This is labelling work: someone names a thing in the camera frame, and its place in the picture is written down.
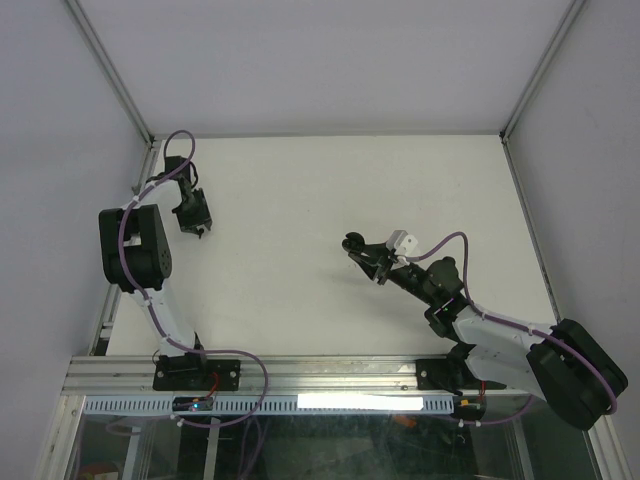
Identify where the black charging case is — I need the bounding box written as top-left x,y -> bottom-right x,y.
341,232 -> 366,255

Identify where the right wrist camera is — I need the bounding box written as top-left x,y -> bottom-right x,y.
385,230 -> 418,266

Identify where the aluminium frame post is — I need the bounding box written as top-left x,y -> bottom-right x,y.
62,0 -> 154,146
499,0 -> 589,144

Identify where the grey slotted cable duct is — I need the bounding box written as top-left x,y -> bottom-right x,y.
84,393 -> 454,416

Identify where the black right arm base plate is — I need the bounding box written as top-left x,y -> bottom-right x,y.
415,356 -> 506,395

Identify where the aluminium frame post right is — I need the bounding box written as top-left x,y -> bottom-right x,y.
499,0 -> 589,144

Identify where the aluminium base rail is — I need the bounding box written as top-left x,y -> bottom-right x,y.
63,353 -> 541,401

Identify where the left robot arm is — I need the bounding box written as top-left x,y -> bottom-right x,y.
98,156 -> 213,389

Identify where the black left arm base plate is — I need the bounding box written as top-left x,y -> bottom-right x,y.
152,354 -> 241,392

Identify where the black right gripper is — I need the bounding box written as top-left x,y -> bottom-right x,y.
348,241 -> 438,307

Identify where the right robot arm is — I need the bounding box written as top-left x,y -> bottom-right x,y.
342,230 -> 628,431

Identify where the aluminium frame post left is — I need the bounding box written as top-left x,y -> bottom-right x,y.
62,0 -> 154,146

